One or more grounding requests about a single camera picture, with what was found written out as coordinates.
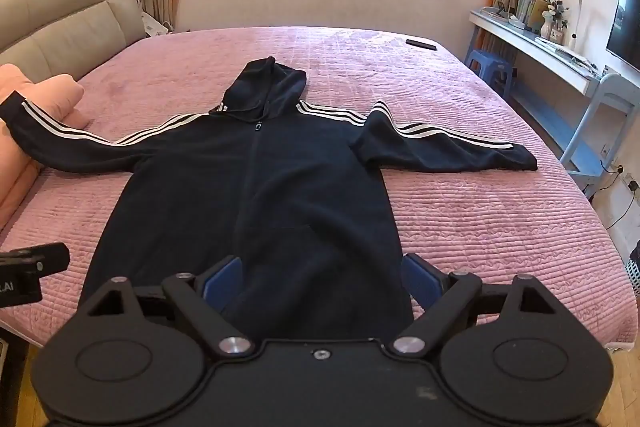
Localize dark navy striped-sleeve hoodie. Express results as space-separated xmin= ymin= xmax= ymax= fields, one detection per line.
xmin=0 ymin=56 xmax=539 ymax=343

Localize flat screen television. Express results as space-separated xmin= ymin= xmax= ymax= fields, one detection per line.
xmin=605 ymin=0 xmax=640 ymax=73

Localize folded pink quilt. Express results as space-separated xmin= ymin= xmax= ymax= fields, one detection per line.
xmin=0 ymin=63 xmax=92 ymax=233

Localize vase with flowers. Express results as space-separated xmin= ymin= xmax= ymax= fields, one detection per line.
xmin=540 ymin=0 xmax=572 ymax=40

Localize polka dot cloth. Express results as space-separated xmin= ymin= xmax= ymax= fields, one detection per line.
xmin=624 ymin=241 xmax=640 ymax=300

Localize white bedside items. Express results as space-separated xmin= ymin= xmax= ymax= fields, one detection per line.
xmin=142 ymin=9 xmax=172 ymax=38

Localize papers on desk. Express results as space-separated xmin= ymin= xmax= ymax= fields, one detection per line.
xmin=534 ymin=36 xmax=602 ymax=76

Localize beige padded headboard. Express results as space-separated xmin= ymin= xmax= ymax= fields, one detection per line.
xmin=0 ymin=0 xmax=147 ymax=82

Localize wall socket with plug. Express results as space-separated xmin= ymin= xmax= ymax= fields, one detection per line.
xmin=620 ymin=164 xmax=640 ymax=194

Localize bed with pink bedspread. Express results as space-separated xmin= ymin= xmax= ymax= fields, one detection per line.
xmin=0 ymin=26 xmax=640 ymax=353

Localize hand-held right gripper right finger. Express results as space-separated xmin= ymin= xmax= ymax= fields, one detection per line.
xmin=390 ymin=253 xmax=562 ymax=355

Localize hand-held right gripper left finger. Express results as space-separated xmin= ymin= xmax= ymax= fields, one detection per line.
xmin=80 ymin=256 xmax=253 ymax=355

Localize blue plastic stool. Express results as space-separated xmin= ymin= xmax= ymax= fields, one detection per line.
xmin=465 ymin=49 xmax=517 ymax=96

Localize row of books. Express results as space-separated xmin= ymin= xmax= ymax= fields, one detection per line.
xmin=509 ymin=0 xmax=551 ymax=30

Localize light blue chair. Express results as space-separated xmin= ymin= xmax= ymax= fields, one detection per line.
xmin=559 ymin=73 xmax=640 ymax=200

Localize long white desk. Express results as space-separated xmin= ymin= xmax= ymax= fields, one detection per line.
xmin=469 ymin=7 xmax=606 ymax=158

